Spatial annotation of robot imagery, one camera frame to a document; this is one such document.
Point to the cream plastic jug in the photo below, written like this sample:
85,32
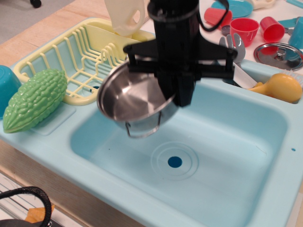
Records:
127,16

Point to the orange tape piece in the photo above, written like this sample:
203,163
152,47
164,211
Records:
35,215

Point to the blue plastic plate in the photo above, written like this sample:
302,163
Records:
240,8

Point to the pale yellow drying rack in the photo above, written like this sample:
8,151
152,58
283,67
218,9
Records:
87,52

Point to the green toy bitter melon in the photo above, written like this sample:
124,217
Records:
35,100

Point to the stainless steel pot lid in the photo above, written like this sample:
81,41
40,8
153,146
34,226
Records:
279,55

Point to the red plastic cup lying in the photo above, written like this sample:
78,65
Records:
213,16

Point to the blue plastic cup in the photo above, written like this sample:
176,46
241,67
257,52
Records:
296,38

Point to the grey plastic fork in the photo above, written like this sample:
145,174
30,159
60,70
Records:
234,41

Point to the white plastic knife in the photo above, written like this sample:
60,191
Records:
242,79

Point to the red plastic cup right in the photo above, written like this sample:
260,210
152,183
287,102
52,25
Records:
272,31

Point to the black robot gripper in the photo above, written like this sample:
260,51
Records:
179,47

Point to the cream plastic toy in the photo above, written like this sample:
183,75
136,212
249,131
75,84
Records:
259,4

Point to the blue plastic utensil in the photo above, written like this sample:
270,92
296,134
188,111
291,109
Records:
289,23

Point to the yellow dish brush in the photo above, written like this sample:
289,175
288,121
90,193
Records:
285,85

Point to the blue plastic bowl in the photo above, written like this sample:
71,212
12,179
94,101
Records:
9,85

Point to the black chair caster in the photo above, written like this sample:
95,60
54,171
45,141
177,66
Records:
36,3

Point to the small stainless steel pot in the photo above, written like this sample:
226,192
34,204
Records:
134,101

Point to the red plastic cup upright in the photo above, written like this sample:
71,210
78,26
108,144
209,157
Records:
246,28

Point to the light blue toy sink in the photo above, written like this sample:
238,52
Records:
233,158

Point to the small grey cap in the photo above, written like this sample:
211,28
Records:
225,30

